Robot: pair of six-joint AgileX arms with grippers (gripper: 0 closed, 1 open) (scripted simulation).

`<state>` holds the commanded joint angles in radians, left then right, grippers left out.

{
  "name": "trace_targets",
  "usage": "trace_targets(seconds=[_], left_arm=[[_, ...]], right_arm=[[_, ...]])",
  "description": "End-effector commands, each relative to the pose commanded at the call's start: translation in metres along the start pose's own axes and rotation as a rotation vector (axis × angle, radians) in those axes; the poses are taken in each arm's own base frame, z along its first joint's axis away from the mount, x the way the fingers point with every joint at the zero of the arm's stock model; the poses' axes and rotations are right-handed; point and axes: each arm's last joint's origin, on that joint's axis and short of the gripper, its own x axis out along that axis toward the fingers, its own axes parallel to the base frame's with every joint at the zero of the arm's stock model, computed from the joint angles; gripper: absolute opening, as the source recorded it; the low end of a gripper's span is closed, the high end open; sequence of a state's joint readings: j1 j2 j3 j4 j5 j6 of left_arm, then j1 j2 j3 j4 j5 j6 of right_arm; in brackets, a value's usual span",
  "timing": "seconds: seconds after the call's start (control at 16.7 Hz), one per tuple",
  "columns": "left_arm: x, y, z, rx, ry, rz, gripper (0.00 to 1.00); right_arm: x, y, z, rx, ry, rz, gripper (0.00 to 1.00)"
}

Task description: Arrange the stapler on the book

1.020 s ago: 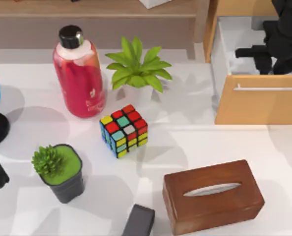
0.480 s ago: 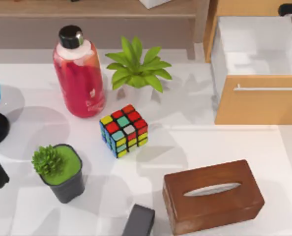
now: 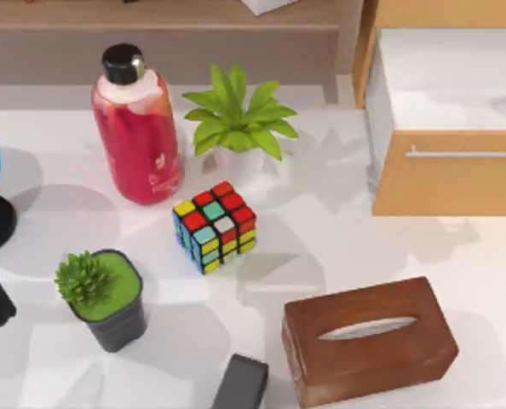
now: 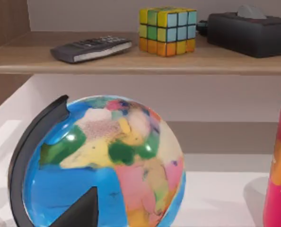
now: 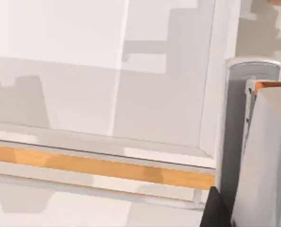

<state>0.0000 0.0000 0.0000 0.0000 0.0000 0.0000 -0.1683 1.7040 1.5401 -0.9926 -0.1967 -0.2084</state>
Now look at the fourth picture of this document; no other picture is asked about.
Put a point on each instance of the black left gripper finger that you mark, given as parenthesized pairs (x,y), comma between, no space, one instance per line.
(86,210)

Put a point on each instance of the dark grey calculator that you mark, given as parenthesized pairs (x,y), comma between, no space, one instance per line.
(90,48)

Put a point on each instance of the wooden open shelf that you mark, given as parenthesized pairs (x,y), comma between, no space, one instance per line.
(140,61)

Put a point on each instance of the colourful puzzle cube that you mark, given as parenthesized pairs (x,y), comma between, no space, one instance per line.
(167,30)

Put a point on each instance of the colourful globe with black stand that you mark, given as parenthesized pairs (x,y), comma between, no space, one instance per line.
(102,165)

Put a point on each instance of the red and orange can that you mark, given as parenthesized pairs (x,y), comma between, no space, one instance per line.
(279,170)

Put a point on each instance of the black tissue box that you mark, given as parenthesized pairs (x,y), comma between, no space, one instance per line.
(249,34)

